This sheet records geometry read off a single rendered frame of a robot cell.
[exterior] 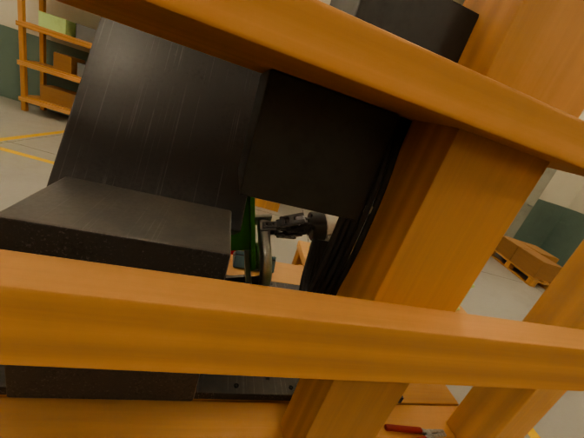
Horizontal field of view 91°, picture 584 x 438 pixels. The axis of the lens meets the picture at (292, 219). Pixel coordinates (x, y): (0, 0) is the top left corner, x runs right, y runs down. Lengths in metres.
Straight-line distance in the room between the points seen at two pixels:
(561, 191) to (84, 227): 9.02
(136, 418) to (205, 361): 0.36
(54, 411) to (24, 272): 0.42
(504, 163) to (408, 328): 0.22
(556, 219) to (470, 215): 8.95
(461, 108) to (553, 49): 0.14
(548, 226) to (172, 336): 9.18
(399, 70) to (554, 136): 0.18
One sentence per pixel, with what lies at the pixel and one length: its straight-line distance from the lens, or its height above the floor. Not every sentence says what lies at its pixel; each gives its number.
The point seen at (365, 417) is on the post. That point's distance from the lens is 0.60.
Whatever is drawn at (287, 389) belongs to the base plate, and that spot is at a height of 0.90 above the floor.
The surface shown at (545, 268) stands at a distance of 6.19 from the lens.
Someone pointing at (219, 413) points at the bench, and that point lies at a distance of 0.71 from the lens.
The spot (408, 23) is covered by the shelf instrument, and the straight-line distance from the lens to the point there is 0.37.
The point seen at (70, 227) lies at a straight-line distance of 0.48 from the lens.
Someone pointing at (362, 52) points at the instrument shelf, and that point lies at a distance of 0.25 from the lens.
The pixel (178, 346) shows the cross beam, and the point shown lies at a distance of 0.33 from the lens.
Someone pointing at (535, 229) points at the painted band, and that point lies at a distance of 9.14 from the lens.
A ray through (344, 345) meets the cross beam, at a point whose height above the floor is 1.24.
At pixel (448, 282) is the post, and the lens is 0.45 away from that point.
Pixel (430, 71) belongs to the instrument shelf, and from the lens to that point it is 0.28.
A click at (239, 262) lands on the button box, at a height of 0.92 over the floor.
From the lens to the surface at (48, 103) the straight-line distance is 6.98.
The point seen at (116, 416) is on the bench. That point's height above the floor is 0.88.
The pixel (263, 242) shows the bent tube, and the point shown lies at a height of 1.17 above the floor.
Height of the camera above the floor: 1.47
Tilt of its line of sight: 20 degrees down
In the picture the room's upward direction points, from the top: 18 degrees clockwise
